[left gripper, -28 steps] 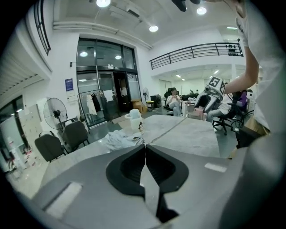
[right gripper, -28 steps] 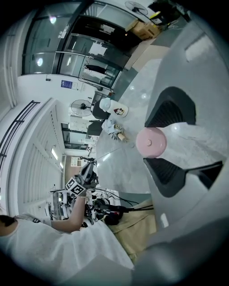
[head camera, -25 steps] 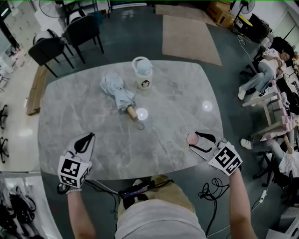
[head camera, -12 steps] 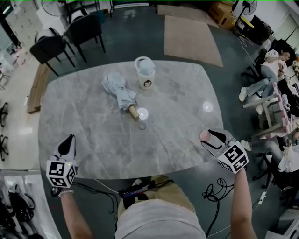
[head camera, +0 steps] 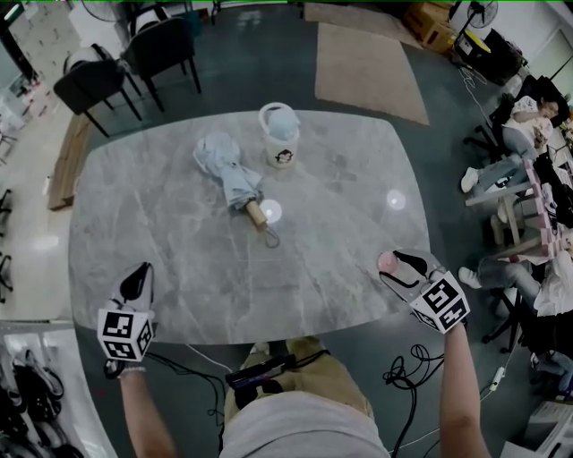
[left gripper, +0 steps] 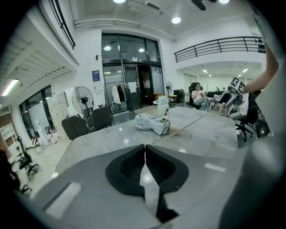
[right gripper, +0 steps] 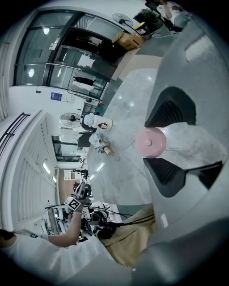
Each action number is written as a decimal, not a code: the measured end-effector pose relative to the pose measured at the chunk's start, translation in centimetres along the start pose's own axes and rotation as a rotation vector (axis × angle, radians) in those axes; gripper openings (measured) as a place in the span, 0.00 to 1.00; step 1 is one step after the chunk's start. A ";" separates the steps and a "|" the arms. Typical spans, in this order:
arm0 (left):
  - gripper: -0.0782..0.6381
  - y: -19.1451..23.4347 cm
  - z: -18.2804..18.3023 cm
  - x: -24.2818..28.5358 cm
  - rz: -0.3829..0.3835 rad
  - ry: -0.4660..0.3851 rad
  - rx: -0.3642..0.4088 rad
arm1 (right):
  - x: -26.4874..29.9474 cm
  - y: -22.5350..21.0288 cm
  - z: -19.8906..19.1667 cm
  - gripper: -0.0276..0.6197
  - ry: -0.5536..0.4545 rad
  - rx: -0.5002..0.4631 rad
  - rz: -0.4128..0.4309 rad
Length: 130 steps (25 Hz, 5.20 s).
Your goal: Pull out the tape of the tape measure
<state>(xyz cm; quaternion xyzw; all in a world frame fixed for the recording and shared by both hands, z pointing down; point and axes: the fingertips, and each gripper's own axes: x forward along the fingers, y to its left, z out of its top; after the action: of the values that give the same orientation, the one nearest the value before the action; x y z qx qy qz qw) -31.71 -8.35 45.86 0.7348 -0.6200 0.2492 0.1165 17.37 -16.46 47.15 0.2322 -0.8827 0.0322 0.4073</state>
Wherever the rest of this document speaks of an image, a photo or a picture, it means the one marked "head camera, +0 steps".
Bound light blue folded umbrella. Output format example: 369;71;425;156
192;131;281;250

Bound brown cardboard box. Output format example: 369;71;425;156
418;17;459;56
402;2;453;29

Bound brown wooden board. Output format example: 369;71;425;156
47;114;93;212

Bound person's khaki trousers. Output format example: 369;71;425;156
222;335;378;421

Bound person's left forearm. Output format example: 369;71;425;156
118;374;178;458

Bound pile of black white equipment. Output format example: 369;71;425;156
0;342;86;458

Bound small white table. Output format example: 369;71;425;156
464;158;573;261

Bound black office chair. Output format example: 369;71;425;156
0;187;14;239
0;253;14;306
481;285;541;357
463;74;565;165

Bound dark upholstered chair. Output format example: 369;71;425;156
52;55;144;138
120;16;203;114

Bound person's right forearm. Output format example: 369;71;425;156
437;325;496;458

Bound black waist-mounted device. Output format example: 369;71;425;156
224;352;297;391

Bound beige floor mat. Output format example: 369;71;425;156
313;21;432;128
304;2;426;50

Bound white storage crate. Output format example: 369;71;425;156
500;399;573;458

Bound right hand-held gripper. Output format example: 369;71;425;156
379;248;472;335

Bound person in white shirt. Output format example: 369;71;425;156
220;389;391;458

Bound black boxy appliance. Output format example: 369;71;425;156
481;27;530;87

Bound white cabinet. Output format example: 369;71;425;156
7;3;87;86

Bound yellow-lidded black bin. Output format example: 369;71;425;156
453;30;492;63

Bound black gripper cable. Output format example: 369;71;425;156
381;343;448;454
104;352;234;448

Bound white power strip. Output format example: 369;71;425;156
489;365;508;394

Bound white cartoon water bottle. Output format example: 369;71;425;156
257;101;302;171

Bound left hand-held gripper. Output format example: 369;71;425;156
97;261;157;363

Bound large black standing fan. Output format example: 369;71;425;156
80;0;118;22

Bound small black standing fan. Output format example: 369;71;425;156
451;0;500;35

